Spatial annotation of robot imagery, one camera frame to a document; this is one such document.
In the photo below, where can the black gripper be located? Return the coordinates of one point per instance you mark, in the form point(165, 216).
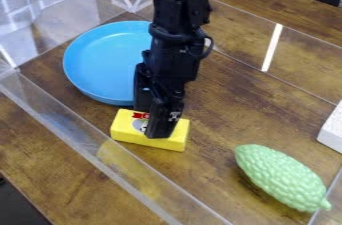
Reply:
point(169, 67)

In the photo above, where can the yellow butter block toy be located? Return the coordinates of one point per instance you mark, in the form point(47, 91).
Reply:
point(130, 125)

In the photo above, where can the blue round tray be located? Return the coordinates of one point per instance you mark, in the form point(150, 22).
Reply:
point(101, 58)

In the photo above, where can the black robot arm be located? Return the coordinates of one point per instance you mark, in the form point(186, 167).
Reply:
point(182, 16)

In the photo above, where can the white foam block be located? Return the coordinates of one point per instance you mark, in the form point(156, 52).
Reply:
point(331, 133)

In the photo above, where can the green bitter gourd toy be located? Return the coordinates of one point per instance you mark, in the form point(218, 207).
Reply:
point(284, 177)

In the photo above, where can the clear acrylic enclosure wall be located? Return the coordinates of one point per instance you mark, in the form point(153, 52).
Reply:
point(268, 88)

